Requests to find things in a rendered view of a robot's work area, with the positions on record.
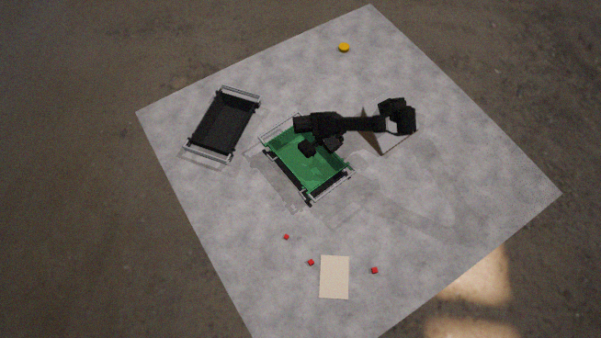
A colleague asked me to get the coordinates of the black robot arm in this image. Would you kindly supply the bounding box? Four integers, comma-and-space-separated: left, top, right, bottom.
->
293, 97, 416, 154

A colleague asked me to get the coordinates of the beige flat panel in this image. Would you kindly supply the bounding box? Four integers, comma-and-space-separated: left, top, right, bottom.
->
319, 254, 349, 299

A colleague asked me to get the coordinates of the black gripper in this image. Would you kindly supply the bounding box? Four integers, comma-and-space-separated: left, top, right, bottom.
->
298, 131, 346, 158

